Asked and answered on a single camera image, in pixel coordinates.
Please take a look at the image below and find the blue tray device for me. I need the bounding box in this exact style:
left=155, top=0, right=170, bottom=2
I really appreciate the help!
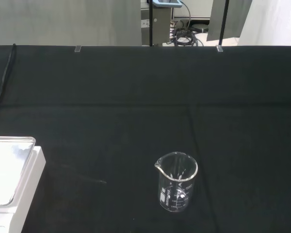
left=152, top=0, right=182, bottom=9

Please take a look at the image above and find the black bench cloth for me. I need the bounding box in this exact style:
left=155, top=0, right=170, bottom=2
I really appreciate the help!
left=0, top=45, right=291, bottom=233

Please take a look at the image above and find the grey hanging panel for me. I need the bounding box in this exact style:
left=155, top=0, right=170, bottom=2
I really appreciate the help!
left=206, top=0, right=253, bottom=42

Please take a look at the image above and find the black round disc base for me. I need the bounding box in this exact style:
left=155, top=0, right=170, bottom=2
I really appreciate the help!
left=190, top=23, right=210, bottom=33

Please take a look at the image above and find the white electronic balance steel pan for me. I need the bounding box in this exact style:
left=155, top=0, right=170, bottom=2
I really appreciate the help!
left=0, top=136, right=47, bottom=233

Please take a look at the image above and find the thin black stand pole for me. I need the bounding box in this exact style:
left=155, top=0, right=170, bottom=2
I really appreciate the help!
left=219, top=0, right=230, bottom=47
left=148, top=0, right=154, bottom=47

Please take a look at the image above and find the black balance power cable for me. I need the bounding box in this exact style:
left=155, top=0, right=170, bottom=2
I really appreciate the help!
left=0, top=43, right=17, bottom=122

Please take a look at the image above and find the grey metal cabinet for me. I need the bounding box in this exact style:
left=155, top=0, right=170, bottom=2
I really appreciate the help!
left=140, top=0, right=176, bottom=47

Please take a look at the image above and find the black cable bundle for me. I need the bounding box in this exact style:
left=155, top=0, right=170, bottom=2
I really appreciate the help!
left=169, top=2, right=206, bottom=47

